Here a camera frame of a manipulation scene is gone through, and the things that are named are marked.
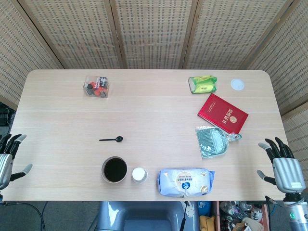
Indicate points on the blue tissue paper pack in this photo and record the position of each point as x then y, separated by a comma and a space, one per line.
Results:
183, 183

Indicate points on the woven rattan folding screen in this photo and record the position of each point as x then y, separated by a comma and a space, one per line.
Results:
154, 33

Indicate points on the white paper cup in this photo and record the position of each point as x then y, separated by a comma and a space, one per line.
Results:
138, 173

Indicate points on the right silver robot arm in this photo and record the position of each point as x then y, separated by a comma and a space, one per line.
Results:
297, 216

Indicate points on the bowl of dark liquid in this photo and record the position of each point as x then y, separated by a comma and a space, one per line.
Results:
115, 169

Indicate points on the clear box of binder clips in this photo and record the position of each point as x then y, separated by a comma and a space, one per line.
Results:
95, 87

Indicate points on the red hardcover book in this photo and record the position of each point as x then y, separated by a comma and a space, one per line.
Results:
221, 110

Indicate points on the green tissue pack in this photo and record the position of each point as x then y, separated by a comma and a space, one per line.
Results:
203, 84

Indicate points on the black plastic spoon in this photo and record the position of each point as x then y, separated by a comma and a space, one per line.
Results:
119, 138

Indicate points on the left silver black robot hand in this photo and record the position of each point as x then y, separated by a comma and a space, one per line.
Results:
6, 163

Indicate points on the wooden crate of clutter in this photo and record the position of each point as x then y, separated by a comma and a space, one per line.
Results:
238, 216

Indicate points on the grey robot torso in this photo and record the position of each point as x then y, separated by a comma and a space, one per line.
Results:
144, 216

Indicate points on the green dustpan in plastic wrap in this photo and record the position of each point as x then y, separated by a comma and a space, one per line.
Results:
211, 144

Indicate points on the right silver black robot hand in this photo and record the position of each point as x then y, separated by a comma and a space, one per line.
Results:
288, 173

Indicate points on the white round table disc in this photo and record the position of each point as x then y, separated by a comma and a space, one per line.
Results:
237, 84

